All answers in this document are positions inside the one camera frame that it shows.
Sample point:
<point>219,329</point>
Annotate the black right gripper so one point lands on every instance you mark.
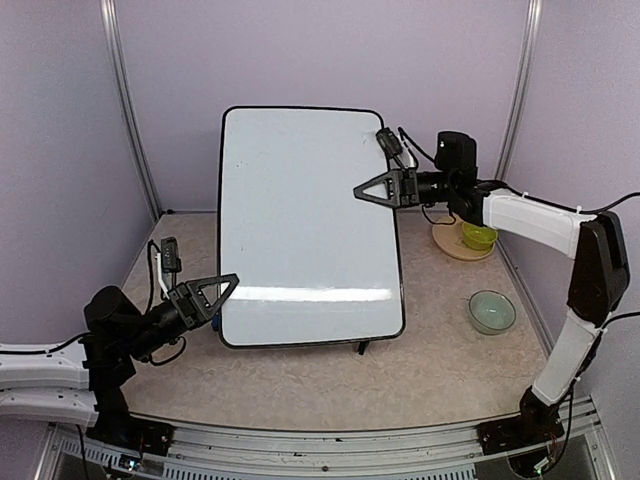
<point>402,190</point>

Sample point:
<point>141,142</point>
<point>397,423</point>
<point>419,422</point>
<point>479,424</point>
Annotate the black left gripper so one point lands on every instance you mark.
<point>191,303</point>

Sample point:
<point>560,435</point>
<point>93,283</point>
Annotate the white whiteboard with black frame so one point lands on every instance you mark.
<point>315,264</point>

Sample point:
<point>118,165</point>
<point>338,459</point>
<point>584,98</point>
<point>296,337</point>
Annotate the metal whiteboard stand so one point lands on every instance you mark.
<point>362,347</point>

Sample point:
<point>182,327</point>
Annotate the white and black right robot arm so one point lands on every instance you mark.
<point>591,242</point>

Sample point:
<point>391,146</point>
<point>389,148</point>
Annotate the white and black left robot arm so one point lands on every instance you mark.
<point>79,381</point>

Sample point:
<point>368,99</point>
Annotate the beige wooden plate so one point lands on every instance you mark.
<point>448,236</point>

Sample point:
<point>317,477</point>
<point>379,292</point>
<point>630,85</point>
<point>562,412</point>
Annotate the yellow-green plastic bowl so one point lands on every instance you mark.
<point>477,237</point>

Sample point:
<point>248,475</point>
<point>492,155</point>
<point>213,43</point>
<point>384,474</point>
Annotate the clear glass bowl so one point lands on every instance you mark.
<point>491,312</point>

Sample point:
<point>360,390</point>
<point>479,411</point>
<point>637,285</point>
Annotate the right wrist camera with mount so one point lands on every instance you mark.
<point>394,149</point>

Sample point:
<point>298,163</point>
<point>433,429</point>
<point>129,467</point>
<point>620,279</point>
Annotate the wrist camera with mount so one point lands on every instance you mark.
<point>394,149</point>
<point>169,265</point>

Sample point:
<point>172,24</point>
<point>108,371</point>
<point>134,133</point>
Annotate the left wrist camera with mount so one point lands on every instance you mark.
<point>169,265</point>

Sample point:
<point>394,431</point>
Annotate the right aluminium frame post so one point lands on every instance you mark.
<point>525,66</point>

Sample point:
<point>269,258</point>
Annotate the aluminium frame post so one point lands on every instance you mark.
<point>110,23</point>
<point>525,66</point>

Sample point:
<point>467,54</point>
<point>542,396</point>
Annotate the front aluminium rail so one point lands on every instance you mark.
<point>200,451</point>

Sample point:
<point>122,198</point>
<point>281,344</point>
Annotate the left aluminium frame post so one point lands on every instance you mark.
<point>110,23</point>

